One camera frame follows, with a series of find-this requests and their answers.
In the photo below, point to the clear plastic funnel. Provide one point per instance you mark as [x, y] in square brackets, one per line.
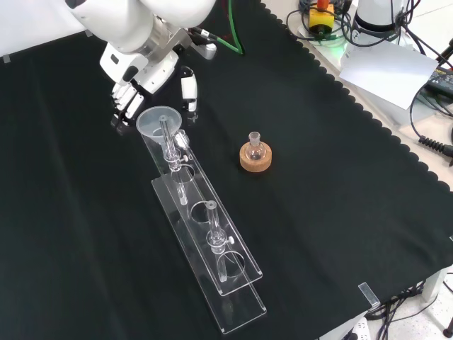
[148, 122]

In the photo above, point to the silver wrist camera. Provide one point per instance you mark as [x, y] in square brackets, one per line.
[207, 51]

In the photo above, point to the yellow stop button box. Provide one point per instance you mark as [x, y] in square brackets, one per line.
[320, 17]

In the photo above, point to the black power adapter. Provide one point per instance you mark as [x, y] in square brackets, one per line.
[440, 79]

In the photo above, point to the clear acrylic funnel stand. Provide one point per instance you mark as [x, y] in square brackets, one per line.
[226, 248]

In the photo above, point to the clear plastic cloth clip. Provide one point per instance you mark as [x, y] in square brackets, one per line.
[368, 294]

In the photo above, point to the black tripod leg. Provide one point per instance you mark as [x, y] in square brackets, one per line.
[446, 51]

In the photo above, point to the pale board sheet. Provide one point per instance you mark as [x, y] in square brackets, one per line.
[385, 67]

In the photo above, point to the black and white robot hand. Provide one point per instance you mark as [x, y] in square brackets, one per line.
[141, 71]

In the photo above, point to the black bench cloth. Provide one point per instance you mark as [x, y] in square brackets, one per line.
[318, 212]

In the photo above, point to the white power strip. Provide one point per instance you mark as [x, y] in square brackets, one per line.
[359, 327]

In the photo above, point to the clear tape piece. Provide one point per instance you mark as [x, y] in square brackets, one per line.
[88, 33]
[6, 59]

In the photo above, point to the small round-bottom glass flask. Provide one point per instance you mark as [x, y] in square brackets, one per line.
[255, 151]

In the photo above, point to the white table leg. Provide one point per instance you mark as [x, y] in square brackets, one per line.
[433, 285]

